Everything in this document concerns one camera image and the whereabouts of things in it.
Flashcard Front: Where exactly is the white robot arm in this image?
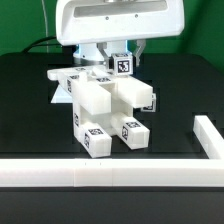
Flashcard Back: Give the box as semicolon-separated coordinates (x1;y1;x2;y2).
56;0;185;65

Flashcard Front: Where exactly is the white chair back frame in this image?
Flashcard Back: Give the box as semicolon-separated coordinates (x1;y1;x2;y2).
47;65;153;115

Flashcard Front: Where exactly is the white tagged cube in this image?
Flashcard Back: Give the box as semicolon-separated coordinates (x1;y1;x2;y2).
112;53;133;76
140;93;157;112

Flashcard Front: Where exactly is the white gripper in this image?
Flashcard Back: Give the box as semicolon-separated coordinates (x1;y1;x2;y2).
56;0;184;68

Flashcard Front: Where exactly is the black cable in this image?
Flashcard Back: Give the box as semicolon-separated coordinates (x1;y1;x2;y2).
21;35;59;54

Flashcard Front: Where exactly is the white fiducial marker plate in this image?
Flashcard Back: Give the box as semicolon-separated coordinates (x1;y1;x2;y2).
51;86;72;104

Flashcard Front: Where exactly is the white thin cable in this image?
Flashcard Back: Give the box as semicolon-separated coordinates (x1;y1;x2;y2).
41;0;50;54

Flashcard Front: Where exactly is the white U-shaped fence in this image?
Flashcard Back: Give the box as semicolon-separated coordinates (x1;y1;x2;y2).
0;115;224;187

